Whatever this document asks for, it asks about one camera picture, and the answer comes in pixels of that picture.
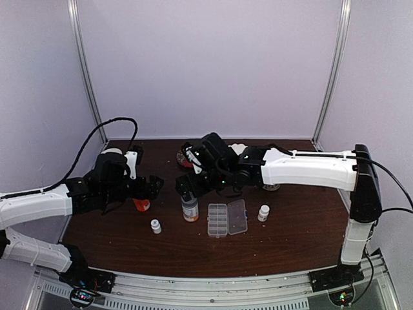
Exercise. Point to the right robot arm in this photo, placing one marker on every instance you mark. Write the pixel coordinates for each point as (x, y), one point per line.
(349, 170)

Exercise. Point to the grey cap pill bottle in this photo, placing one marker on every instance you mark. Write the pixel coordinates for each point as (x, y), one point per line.
(190, 210)

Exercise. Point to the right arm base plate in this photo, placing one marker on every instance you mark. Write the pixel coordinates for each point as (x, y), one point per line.
(333, 277)

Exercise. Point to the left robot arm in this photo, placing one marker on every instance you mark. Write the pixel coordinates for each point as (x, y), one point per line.
(33, 205)

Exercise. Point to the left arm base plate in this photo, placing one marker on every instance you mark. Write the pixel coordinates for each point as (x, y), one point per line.
(82, 277)

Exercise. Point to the orange pill bottle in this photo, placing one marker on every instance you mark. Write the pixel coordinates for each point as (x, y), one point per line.
(141, 205)

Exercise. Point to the white ceramic bowl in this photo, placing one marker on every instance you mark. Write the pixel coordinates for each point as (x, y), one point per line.
(112, 151)

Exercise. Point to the red floral plate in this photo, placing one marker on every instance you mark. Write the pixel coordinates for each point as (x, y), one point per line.
(183, 161)

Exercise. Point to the small white dropper bottle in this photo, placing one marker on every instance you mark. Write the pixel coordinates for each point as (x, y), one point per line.
(156, 226)

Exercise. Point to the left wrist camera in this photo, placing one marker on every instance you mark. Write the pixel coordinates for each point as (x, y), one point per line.
(133, 159)

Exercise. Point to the left aluminium frame post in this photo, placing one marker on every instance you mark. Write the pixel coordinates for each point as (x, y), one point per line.
(73, 13)

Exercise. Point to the floral mug yellow inside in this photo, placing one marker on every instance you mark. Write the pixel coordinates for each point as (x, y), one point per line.
(271, 188)

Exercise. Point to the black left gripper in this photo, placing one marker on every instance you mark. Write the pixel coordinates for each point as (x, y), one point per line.
(152, 192)

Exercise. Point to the white scalloped bowl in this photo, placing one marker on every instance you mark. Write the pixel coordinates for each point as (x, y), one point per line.
(238, 148)

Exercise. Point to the aluminium frame post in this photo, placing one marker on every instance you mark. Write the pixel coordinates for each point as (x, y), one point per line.
(73, 13)
(339, 49)

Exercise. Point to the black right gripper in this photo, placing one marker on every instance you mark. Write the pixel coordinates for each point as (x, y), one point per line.
(198, 190)

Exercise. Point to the aluminium front rail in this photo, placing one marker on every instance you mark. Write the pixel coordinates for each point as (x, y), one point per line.
(278, 291)

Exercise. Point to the right aluminium frame post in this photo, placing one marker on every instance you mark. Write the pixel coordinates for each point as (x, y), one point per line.
(339, 49)

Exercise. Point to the small white pill bottle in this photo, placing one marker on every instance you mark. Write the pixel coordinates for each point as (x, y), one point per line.
(263, 213)

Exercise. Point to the clear plastic pill organizer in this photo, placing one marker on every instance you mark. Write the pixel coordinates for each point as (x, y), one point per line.
(227, 219)

